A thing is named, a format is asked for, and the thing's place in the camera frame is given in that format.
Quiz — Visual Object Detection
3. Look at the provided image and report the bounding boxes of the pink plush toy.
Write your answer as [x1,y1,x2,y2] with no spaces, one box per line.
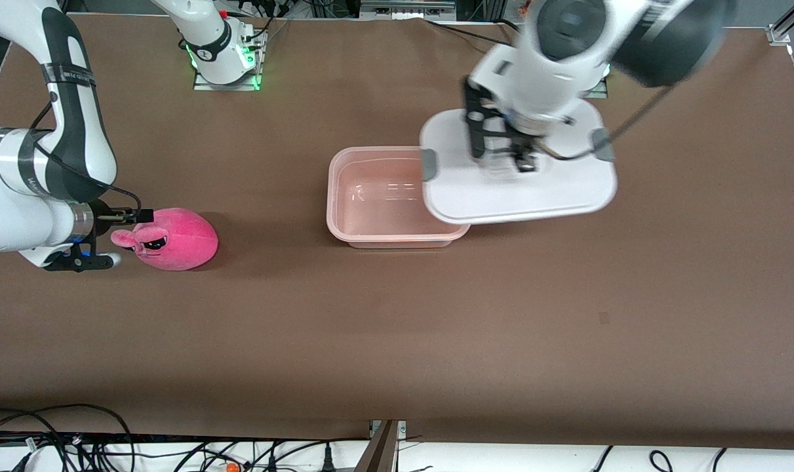
[110,208,219,272]

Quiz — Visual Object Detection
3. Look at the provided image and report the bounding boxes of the white box lid grey clips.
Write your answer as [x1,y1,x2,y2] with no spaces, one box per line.
[420,98,619,226]

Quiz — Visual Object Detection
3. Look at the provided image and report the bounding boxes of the translucent pink plastic box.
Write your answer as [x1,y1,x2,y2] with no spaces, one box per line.
[327,146,471,248]

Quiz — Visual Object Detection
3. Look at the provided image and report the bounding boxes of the grey metal device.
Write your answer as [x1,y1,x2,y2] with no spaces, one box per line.
[361,0,456,19]

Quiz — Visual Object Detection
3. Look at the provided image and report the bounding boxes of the brown table cover sheet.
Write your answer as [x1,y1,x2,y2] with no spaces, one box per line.
[0,13,794,450]

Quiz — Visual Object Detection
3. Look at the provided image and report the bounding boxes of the aluminium profile beam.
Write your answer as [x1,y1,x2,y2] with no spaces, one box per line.
[354,421,401,472]

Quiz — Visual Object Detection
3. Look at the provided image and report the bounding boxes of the black right camera mount bracket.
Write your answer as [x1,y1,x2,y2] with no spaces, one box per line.
[43,251,119,273]

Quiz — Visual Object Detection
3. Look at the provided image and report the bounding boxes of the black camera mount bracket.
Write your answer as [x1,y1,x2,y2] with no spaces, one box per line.
[464,77,502,159]
[43,251,119,273]

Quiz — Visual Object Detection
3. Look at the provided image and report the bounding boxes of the black left camera mount bracket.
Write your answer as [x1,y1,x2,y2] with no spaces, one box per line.
[464,77,502,159]

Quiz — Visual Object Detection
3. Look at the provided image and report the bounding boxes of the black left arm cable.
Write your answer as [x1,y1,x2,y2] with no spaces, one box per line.
[546,84,674,162]

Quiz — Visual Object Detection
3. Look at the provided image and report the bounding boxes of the long black table cable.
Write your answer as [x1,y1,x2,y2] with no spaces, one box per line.
[426,20,523,48]

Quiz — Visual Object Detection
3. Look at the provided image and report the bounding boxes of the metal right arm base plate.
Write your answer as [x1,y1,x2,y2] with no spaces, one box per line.
[193,29,262,91]

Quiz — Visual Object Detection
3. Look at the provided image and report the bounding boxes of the large looping black cable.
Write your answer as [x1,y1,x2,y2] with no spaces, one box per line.
[0,403,136,472]

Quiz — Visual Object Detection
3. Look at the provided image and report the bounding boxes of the aluminium frame corner profile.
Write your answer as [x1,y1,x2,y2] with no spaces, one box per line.
[767,0,794,47]

